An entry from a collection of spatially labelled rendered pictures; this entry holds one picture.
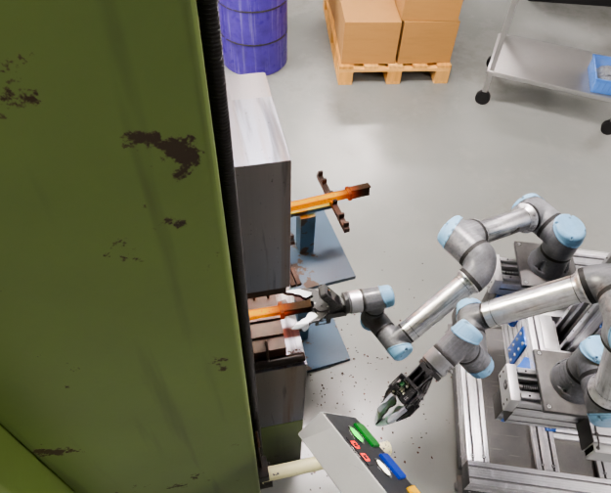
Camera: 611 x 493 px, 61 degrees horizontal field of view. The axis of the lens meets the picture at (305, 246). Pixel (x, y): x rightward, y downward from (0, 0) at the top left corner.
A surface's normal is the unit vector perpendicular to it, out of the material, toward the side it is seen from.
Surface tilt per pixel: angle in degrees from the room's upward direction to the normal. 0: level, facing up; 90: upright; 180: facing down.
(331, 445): 30
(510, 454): 0
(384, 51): 90
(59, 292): 90
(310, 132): 0
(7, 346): 90
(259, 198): 90
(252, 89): 0
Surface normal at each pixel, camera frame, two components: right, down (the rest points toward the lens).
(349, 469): -0.37, -0.33
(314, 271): 0.03, -0.64
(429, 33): 0.10, 0.76
